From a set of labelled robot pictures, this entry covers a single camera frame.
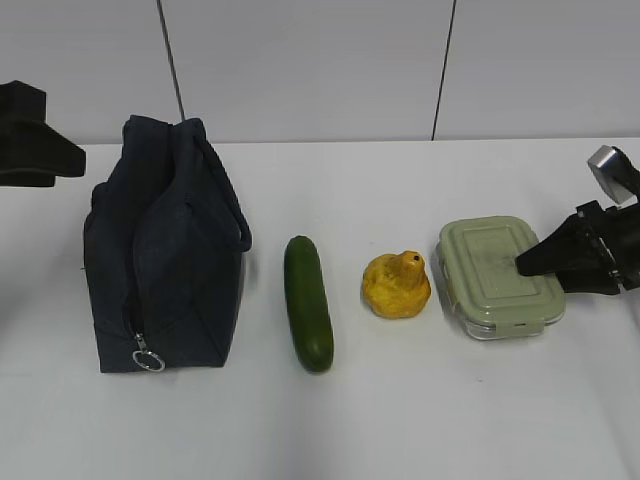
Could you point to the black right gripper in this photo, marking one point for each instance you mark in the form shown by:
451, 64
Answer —
594, 251

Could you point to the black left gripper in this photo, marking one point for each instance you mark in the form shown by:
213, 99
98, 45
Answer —
32, 153

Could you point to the green lidded glass container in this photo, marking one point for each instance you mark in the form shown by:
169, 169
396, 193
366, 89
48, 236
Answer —
487, 294

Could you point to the dark blue lunch bag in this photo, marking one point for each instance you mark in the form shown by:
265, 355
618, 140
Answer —
163, 248

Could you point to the yellow wrinkled squash toy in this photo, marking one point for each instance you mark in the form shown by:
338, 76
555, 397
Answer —
396, 286

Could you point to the green cucumber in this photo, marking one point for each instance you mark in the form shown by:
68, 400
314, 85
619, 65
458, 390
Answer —
307, 305

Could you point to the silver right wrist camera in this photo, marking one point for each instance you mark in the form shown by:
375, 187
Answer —
615, 173

